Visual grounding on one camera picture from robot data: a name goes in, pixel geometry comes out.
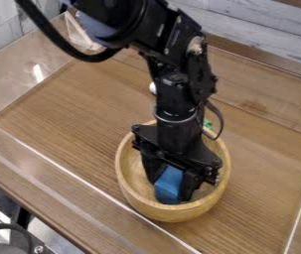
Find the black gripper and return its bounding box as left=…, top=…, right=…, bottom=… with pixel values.
left=132, top=111, right=224, bottom=201

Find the blue rectangular block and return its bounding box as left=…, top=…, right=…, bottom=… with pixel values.
left=154, top=166, right=184, bottom=204

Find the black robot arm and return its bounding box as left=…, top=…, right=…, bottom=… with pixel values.
left=15, top=0, right=224, bottom=204

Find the brown wooden bowl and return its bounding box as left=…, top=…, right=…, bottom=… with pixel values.
left=114, top=132, right=232, bottom=223

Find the green white marker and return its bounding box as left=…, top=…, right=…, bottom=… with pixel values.
left=149, top=80, right=216, bottom=131

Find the clear acrylic tray wall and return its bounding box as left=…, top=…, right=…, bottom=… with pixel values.
left=0, top=110, right=204, bottom=254

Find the black cable bottom left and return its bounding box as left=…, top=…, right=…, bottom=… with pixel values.
left=0, top=222, right=29, bottom=254

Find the metal table bracket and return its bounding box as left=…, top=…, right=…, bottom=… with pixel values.
left=25, top=232, right=58, bottom=254

